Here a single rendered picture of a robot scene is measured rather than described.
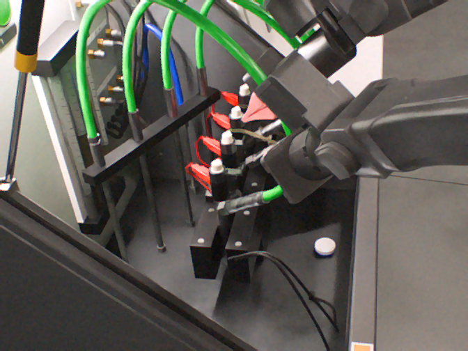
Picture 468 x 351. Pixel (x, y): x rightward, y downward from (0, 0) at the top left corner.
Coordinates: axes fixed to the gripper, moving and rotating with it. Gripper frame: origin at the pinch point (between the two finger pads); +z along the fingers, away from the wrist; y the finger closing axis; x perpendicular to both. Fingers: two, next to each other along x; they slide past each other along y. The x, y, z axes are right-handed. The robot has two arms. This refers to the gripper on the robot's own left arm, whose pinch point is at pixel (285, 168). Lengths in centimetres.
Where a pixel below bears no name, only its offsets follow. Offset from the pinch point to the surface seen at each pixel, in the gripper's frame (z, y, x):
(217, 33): -8.0, 0.0, -17.8
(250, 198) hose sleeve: 6.4, 4.3, 0.7
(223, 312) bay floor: 35.7, 12.0, 16.0
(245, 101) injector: 34.4, -14.7, -12.6
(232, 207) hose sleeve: 10.0, 6.1, 0.3
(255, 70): -8.5, -0.8, -11.7
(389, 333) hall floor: 116, -40, 72
